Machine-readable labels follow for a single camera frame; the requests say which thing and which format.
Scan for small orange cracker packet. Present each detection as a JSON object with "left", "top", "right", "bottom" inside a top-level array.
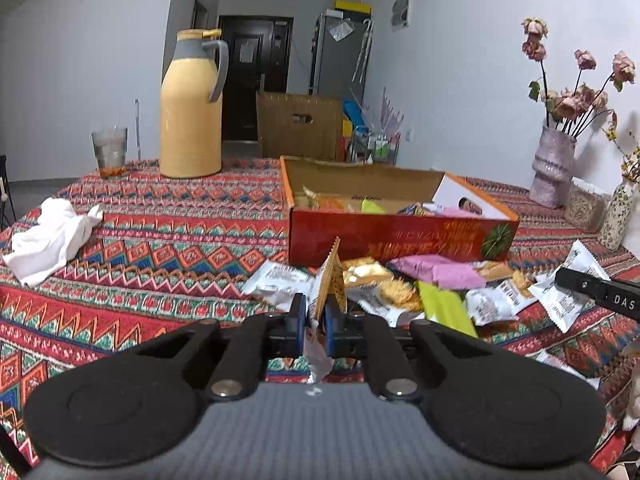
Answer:
[{"left": 303, "top": 237, "right": 347, "bottom": 384}]

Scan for white snack packet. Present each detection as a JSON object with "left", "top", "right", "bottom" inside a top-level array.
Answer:
[{"left": 242, "top": 260, "right": 314, "bottom": 312}]

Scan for pink snack packet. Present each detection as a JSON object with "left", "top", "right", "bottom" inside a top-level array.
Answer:
[{"left": 388, "top": 255, "right": 486, "bottom": 290}]

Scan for large orange snack bag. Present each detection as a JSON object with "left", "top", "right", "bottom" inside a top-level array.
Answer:
[{"left": 303, "top": 186, "right": 361, "bottom": 214}]

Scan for lime green snack packet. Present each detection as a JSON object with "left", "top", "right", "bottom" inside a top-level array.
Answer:
[{"left": 360, "top": 198, "right": 386, "bottom": 214}]

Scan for blue orange snack bag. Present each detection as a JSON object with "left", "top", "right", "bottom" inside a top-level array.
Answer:
[{"left": 398, "top": 203, "right": 442, "bottom": 217}]

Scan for floral slim vase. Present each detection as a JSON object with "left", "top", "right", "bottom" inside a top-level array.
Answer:
[{"left": 598, "top": 178, "right": 638, "bottom": 250}]

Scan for woven tissue box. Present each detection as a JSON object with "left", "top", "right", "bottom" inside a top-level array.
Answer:
[{"left": 564, "top": 177, "right": 611, "bottom": 233}]

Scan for patterned red tablecloth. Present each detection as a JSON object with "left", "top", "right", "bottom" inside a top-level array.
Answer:
[{"left": 1, "top": 159, "right": 639, "bottom": 472}]

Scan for red cardboard snack box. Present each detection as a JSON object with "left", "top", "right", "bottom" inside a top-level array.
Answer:
[{"left": 280, "top": 156, "right": 520, "bottom": 266}]

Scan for pink ceramic vase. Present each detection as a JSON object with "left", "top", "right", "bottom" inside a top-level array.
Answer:
[{"left": 529, "top": 126, "right": 576, "bottom": 209}]

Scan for dried pink roses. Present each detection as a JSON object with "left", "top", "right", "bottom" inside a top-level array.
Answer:
[{"left": 521, "top": 18, "right": 638, "bottom": 142}]

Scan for white crumpled cloth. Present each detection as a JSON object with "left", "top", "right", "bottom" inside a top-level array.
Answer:
[{"left": 2, "top": 197, "right": 103, "bottom": 287}]

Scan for glass cup with drink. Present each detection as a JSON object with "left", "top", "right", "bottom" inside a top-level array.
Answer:
[{"left": 91, "top": 127, "right": 128, "bottom": 179}]

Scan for yellow thermos jug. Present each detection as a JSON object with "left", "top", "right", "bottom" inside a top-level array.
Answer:
[{"left": 160, "top": 29, "right": 229, "bottom": 179}]

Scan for dark entrance door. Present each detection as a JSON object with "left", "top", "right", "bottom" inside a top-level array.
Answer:
[{"left": 218, "top": 14, "right": 294, "bottom": 142}]

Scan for black folding chair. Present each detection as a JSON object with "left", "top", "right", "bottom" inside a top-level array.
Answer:
[{"left": 0, "top": 155, "right": 17, "bottom": 230}]

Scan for grey refrigerator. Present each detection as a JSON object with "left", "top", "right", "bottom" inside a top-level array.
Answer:
[{"left": 308, "top": 9, "right": 371, "bottom": 101}]

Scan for yellow box on fridge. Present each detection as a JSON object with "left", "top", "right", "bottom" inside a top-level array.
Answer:
[{"left": 333, "top": 0, "right": 371, "bottom": 14}]

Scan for wire storage cart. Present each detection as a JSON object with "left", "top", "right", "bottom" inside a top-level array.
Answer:
[{"left": 347, "top": 132, "right": 400, "bottom": 166}]

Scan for white wall panel box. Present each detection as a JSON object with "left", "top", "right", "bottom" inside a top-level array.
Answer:
[{"left": 390, "top": 0, "right": 412, "bottom": 32}]

